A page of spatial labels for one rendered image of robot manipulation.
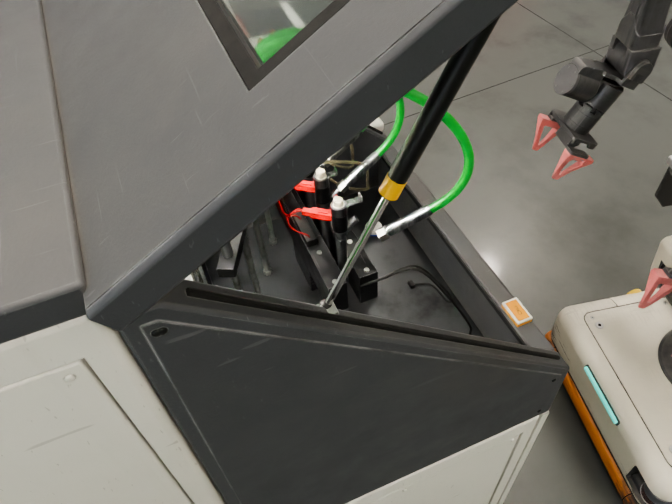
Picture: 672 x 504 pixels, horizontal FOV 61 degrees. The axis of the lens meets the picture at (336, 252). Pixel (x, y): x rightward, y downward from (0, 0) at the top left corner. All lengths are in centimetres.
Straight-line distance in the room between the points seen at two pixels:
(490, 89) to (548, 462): 203
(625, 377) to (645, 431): 16
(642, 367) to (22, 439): 166
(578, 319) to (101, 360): 163
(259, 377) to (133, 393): 12
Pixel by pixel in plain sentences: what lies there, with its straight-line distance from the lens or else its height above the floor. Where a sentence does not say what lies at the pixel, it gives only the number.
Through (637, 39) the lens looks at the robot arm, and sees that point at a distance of 117.
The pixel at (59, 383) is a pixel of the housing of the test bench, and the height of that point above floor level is 140.
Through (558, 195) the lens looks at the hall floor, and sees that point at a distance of 273.
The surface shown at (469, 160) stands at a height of 128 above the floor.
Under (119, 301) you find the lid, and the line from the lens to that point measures 43.
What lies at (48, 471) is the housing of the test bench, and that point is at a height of 127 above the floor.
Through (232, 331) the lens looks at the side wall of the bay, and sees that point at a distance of 52.
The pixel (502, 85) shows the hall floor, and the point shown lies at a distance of 336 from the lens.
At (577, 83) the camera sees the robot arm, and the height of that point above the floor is 120.
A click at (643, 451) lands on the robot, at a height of 27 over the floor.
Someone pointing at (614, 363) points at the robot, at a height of 28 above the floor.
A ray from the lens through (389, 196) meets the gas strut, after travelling 50.
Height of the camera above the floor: 181
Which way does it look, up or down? 49 degrees down
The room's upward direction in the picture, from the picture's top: 5 degrees counter-clockwise
